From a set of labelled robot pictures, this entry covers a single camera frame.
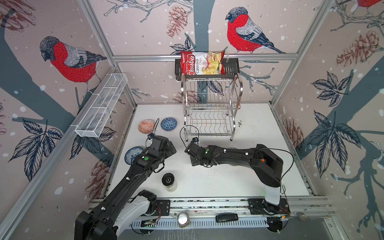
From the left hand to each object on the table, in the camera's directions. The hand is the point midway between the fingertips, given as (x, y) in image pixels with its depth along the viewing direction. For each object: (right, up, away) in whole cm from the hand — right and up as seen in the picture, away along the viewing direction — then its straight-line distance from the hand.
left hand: (167, 148), depth 80 cm
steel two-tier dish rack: (+24, +24, +4) cm, 34 cm away
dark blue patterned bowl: (-5, +12, +27) cm, 30 cm away
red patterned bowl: (-20, +10, +24) cm, 33 cm away
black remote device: (+30, -29, -12) cm, 44 cm away
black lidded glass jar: (+2, -14, -8) cm, 16 cm away
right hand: (+14, -10, +8) cm, 19 cm away
